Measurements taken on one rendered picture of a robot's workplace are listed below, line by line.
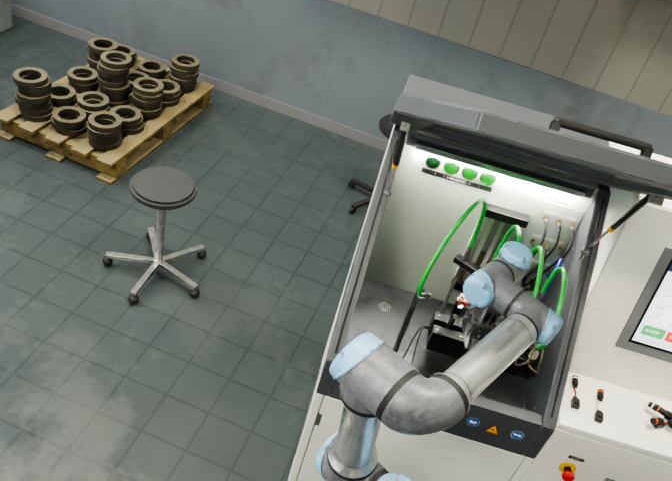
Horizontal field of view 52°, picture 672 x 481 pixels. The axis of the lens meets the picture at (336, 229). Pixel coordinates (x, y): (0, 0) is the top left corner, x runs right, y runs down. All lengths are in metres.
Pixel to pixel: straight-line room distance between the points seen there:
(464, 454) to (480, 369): 0.94
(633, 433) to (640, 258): 0.52
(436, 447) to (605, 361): 0.59
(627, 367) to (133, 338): 2.08
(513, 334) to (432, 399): 0.27
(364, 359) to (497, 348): 0.29
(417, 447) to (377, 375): 1.02
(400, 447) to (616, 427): 0.65
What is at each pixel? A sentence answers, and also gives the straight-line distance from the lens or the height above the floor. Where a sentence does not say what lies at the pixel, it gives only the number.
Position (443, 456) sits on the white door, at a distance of 2.32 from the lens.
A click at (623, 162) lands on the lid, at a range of 1.30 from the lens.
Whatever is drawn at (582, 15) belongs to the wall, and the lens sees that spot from 4.37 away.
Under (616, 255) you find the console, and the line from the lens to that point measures 2.15.
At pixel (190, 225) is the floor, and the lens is 3.89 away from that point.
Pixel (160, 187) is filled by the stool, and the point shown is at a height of 0.55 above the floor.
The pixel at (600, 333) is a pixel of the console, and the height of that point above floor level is 1.13.
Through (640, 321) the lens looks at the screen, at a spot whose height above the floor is 1.21.
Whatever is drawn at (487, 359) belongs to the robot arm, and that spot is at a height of 1.53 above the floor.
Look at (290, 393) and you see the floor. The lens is 3.17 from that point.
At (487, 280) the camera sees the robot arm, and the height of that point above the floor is 1.55.
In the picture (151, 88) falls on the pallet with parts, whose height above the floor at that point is 0.28.
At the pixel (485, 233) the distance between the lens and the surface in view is 2.34.
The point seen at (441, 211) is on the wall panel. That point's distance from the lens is 2.31.
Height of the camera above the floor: 2.49
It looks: 38 degrees down
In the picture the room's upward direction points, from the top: 15 degrees clockwise
